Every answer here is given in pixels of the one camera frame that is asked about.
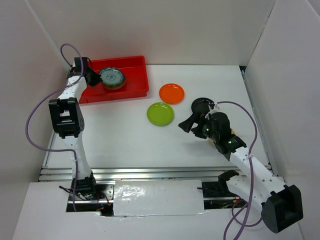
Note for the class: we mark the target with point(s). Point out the yellow patterned plate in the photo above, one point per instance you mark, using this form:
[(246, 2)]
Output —
[(113, 87)]

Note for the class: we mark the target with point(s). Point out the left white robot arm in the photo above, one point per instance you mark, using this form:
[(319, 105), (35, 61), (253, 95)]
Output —
[(68, 123)]

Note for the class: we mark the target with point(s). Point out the lime green plate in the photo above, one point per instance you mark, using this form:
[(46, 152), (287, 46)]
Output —
[(160, 114)]

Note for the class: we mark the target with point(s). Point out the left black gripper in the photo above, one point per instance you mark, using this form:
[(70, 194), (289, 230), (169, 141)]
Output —
[(97, 79)]

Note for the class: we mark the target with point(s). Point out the red plastic bin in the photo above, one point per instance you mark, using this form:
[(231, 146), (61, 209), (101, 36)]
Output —
[(136, 80)]

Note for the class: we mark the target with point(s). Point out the blue floral plate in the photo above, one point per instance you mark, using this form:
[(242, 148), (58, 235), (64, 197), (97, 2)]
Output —
[(112, 75)]

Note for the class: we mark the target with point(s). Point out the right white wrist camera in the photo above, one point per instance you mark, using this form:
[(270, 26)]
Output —
[(212, 110)]

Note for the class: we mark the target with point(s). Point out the cream floral plate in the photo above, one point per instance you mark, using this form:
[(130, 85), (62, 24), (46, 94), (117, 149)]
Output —
[(212, 142)]

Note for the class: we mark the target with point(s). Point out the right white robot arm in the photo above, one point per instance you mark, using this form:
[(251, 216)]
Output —
[(280, 205)]

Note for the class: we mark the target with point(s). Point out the white foil cover panel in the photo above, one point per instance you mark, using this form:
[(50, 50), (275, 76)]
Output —
[(158, 198)]

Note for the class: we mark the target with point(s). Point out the black plate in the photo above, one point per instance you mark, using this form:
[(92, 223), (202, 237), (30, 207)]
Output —
[(202, 106)]

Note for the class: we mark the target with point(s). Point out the orange plate near bin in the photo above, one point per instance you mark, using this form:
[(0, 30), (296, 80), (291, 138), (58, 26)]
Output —
[(171, 93)]

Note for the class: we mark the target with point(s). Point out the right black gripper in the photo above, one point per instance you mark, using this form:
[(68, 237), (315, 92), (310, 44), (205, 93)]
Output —
[(187, 124)]

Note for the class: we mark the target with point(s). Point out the aluminium front rail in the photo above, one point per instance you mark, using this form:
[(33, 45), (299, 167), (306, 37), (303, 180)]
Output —
[(108, 174)]

